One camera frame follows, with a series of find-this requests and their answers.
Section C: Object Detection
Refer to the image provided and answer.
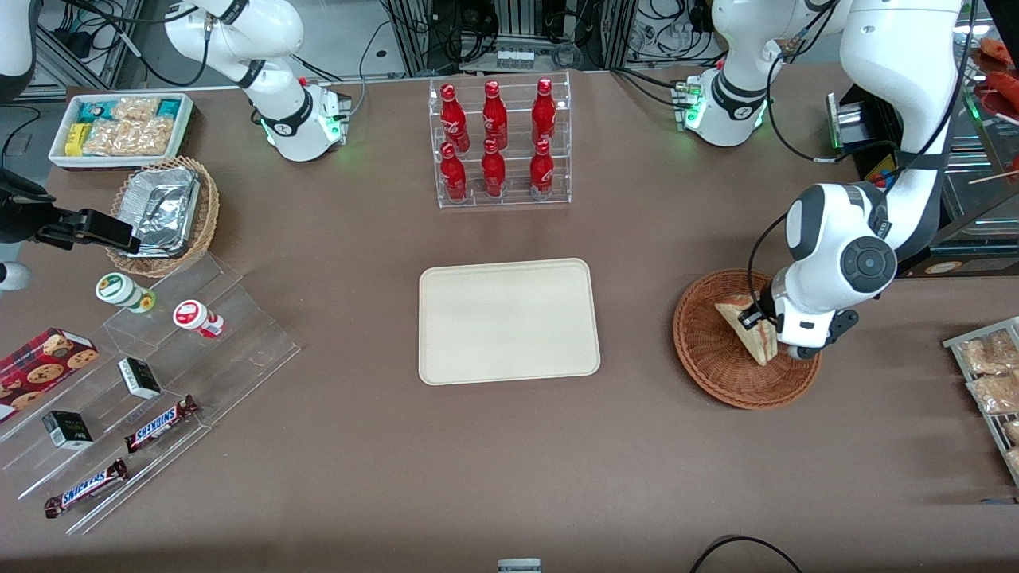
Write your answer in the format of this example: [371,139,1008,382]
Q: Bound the silver foil trays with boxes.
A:
[116,166,202,259]

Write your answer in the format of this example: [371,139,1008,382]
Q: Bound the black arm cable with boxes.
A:
[60,0,212,88]
[747,0,982,313]

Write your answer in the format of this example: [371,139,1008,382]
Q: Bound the Snickers chocolate bar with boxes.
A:
[124,395,201,454]
[44,458,130,520]

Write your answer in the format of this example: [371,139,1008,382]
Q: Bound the red cookie box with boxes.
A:
[0,327,100,423]

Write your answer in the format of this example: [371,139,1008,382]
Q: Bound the clear acrylic step display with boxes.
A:
[0,251,302,536]

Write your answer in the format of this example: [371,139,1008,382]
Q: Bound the small black box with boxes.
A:
[41,411,95,452]
[118,357,163,400]

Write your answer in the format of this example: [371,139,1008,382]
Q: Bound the triangular sandwich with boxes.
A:
[714,295,779,367]

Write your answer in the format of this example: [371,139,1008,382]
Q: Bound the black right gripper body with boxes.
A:
[0,169,59,244]

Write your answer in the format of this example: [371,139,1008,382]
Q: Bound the light wicker basket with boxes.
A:
[105,155,221,279]

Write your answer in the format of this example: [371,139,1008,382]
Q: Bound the clear acrylic bottle rack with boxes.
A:
[428,71,572,210]

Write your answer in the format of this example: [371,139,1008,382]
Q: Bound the white snack bin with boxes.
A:
[48,92,196,172]

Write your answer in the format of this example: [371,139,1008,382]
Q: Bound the tray of wrapped crackers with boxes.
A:
[943,317,1019,487]

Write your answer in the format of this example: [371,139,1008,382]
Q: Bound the red cap yogurt bottle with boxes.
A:
[173,299,225,341]

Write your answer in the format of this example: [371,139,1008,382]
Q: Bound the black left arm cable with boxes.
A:
[747,0,982,313]

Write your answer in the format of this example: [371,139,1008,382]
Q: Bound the green cap yogurt bottle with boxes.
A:
[96,272,157,314]

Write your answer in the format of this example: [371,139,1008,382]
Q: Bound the clear cracker bag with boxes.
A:
[82,118,175,158]
[111,95,163,123]

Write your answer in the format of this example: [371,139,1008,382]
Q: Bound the red cola bottle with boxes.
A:
[529,139,556,201]
[481,80,510,151]
[480,138,508,199]
[439,83,471,153]
[531,77,557,147]
[439,142,470,203]

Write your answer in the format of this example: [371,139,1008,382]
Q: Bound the silver box with green light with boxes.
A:
[826,92,873,151]

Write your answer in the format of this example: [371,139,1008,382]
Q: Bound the black display shelf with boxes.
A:
[828,32,1019,279]

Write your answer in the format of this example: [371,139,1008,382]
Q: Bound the brown wicker basket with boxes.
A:
[673,269,822,411]

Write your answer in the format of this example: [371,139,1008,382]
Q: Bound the black table cable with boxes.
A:
[689,535,805,573]

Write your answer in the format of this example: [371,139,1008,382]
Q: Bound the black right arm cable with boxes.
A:
[60,0,212,88]

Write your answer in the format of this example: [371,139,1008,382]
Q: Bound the beige plastic tray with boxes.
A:
[419,258,601,387]

